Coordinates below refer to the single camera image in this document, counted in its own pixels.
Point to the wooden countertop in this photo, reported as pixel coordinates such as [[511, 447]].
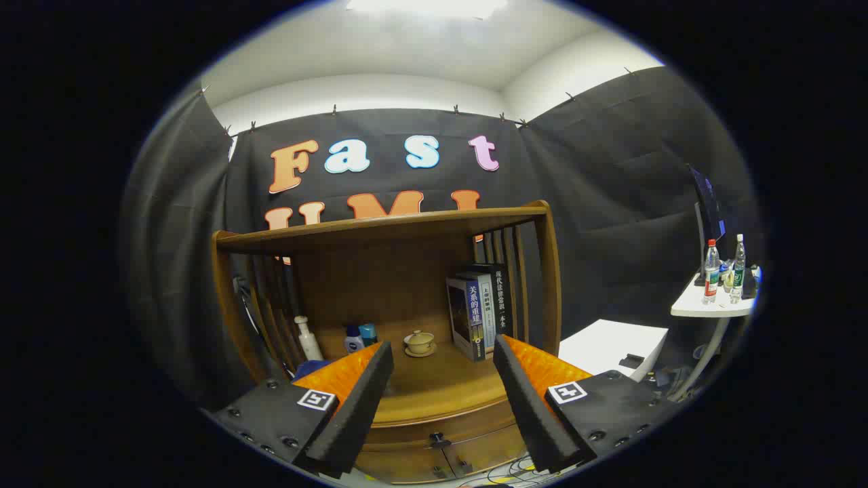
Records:
[[441, 386]]

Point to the black spine book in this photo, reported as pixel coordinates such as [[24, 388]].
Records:
[[503, 298]]

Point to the teal clear bottle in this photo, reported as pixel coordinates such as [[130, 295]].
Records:
[[369, 333]]

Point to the blue towel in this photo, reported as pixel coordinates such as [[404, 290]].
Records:
[[310, 370]]

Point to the white drawer unit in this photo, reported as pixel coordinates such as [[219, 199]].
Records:
[[603, 342]]

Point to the black monitor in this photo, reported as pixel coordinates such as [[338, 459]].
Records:
[[706, 207]]

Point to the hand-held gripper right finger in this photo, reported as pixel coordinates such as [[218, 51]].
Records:
[[532, 407]]

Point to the black backdrop cloth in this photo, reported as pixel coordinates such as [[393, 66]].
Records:
[[610, 203]]

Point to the beige lidded tea cup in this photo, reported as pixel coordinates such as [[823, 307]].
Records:
[[420, 342]]

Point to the red label water bottle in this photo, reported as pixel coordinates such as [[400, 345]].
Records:
[[711, 274]]

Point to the wooden cabinet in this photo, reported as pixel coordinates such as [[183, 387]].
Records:
[[380, 271]]

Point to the green label water bottle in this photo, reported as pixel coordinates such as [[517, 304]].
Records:
[[738, 271]]

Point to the white bottle with blue cap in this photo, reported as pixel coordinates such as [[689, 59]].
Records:
[[352, 342]]

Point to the white side table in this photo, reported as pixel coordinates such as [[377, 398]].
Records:
[[698, 305]]

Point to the blue cover book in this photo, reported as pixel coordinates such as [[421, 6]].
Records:
[[468, 318]]

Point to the white pump bottle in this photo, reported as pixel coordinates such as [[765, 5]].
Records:
[[308, 344]]

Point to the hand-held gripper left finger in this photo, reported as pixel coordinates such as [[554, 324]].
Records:
[[352, 407]]

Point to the wooden drawer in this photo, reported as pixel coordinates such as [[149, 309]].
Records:
[[407, 434]]

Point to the grey spine book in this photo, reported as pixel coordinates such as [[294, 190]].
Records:
[[488, 305]]

